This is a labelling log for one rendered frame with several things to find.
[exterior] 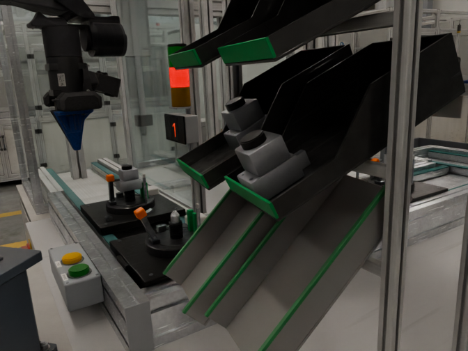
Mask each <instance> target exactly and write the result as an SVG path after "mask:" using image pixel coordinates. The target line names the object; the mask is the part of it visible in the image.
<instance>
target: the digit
mask: <svg viewBox="0 0 468 351"><path fill-rule="evenodd" d="M169 119H170V128H171V139H173V140H176V141H179V140H178V122H177V118H174V117H169Z"/></svg>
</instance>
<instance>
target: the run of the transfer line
mask: <svg viewBox="0 0 468 351"><path fill-rule="evenodd" d="M413 155H414V156H415V160H414V163H415V164H419V165H425V166H426V167H425V169H429V170H432V171H433V172H432V176H431V177H432V179H433V178H435V179H439V180H445V181H449V182H456V183H459V184H463V185H465V184H467V183H468V150H465V149H459V148H449V147H443V146H434V145H427V146H421V147H417V148H414V152H413ZM384 163H385V164H386V163H387V154H384Z"/></svg>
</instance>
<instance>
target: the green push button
mask: <svg viewBox="0 0 468 351"><path fill-rule="evenodd" d="M89 271H90V269H89V265H87V264H77V265H73V266H72V267H71V268H70V269H69V270H68V274H69V276H72V277H78V276H83V275H85V274H88V273H89Z"/></svg>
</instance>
